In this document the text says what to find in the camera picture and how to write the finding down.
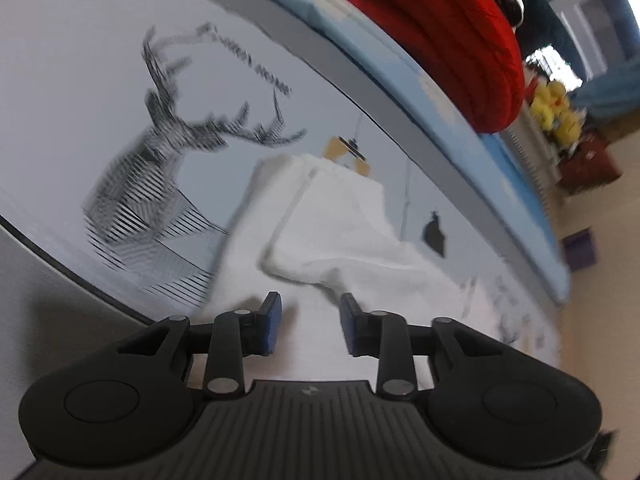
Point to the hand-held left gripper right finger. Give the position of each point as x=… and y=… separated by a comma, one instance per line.
x=350, y=325

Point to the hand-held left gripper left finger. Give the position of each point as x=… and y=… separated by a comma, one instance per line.
x=272, y=321

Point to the white shirt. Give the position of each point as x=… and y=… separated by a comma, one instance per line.
x=350, y=220

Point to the light blue sheet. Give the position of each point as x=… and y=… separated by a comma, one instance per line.
x=450, y=110

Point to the purple box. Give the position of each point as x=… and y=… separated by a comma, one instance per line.
x=580, y=252

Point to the dark red cushion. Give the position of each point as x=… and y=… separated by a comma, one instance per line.
x=590, y=165

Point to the deer-print bed sheet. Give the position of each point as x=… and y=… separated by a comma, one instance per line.
x=75, y=110

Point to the yellow plush toy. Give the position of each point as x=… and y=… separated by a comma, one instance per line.
x=547, y=102
x=570, y=125

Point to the red folded blanket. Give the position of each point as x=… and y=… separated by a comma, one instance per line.
x=440, y=25

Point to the blue curtain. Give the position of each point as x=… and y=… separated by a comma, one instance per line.
x=615, y=90

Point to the window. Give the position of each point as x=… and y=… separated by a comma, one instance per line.
x=590, y=25

